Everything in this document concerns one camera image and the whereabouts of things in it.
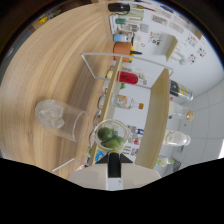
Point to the small blue white bottle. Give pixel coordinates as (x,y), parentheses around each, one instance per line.
(120,37)

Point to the clear bottle green cap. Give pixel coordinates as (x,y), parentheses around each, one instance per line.
(164,161)

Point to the red liquid bottle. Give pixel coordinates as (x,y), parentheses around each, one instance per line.
(128,78)

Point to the glass jar cork lid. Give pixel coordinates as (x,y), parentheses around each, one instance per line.
(180,112)

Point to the glass jar with limes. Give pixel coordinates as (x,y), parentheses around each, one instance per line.
(110,135)

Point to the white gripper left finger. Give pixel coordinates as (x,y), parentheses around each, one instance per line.
(91,175)

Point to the clear glass with ice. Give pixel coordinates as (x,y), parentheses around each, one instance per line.
(63,121)

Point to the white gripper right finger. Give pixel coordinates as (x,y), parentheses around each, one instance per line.
(136,175)

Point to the clear bottle orange cap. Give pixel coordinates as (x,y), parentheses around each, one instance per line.
(123,101)

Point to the wooden wall shelf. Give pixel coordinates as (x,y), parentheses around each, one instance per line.
(173,46)

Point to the white two-tier wooden rack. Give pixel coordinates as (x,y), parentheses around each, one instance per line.
(156,116)

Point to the black handbag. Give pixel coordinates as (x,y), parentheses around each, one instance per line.
(118,7)

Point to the orange storage basket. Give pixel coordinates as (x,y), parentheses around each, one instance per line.
(121,49)

